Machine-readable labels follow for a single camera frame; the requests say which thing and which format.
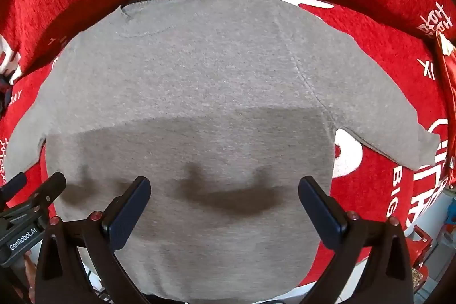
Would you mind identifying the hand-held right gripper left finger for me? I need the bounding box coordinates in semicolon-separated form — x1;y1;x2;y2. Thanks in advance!
35;176;152;304

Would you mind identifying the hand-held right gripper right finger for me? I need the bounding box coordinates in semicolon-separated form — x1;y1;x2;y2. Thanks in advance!
298;176;416;304

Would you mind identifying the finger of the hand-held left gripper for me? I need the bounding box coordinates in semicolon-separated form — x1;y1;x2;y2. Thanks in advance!
6;172;68;216
0;172;28;200

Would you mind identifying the grey knit sweater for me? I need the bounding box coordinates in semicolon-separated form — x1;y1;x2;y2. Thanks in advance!
3;0;440;301

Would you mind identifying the red plastic stool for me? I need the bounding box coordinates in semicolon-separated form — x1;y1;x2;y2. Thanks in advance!
406;224;456;264

